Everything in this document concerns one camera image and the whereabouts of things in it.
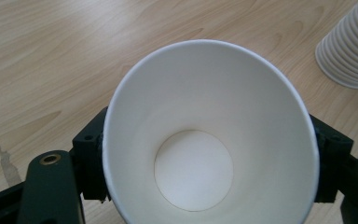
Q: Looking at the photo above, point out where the floral paper cup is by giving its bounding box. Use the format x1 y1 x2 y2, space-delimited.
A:
102 38 321 224

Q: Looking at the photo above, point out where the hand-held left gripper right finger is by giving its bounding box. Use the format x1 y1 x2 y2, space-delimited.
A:
309 114 354 203

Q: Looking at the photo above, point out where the stack of white paper cups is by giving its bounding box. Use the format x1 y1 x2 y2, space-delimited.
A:
314 0 358 90

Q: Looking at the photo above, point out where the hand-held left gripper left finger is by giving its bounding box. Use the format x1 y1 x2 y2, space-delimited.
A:
72 106 111 203

